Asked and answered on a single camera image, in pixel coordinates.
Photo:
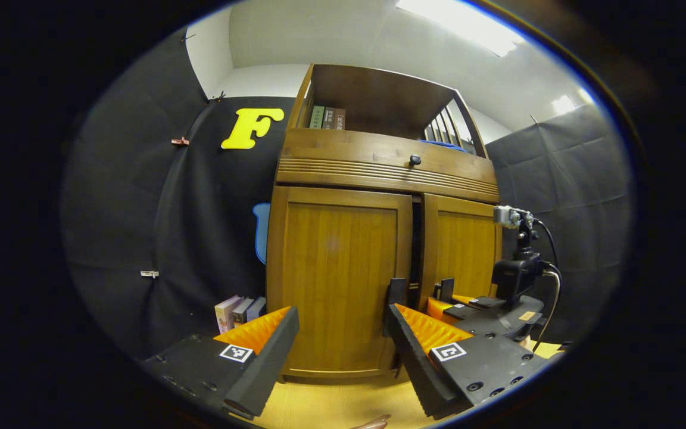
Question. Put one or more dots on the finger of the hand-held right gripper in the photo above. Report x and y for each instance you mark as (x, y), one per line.
(462, 310)
(447, 289)

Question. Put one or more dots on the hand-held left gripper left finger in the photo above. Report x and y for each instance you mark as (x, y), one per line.
(268, 357)

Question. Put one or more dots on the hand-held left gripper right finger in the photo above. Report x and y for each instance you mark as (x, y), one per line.
(411, 357)

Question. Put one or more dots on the wooden double-door shoe cabinet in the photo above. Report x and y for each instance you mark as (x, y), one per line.
(343, 173)

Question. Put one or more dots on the wooden cabinet drawer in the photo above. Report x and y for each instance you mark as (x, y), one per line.
(349, 158)

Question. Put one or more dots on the blue-grey book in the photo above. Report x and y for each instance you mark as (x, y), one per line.
(257, 308)

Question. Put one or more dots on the grey book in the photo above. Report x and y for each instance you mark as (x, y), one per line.
(242, 310)

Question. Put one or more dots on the pale pink book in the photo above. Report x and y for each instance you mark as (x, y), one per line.
(225, 313)

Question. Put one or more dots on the black round drawer knob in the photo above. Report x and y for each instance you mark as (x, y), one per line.
(415, 159)

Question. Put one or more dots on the blue cloth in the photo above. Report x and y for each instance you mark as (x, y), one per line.
(444, 144)

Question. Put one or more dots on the silver clip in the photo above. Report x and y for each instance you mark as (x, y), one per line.
(149, 274)

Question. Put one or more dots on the small ceiling light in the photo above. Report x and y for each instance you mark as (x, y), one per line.
(562, 105)

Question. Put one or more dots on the reddish brown book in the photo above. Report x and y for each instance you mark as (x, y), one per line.
(340, 119)

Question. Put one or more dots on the dark brown book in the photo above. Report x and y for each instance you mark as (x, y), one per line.
(329, 118)

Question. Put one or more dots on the green book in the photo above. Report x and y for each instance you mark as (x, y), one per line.
(317, 117)

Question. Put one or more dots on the copper clip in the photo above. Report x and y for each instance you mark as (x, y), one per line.
(180, 142)

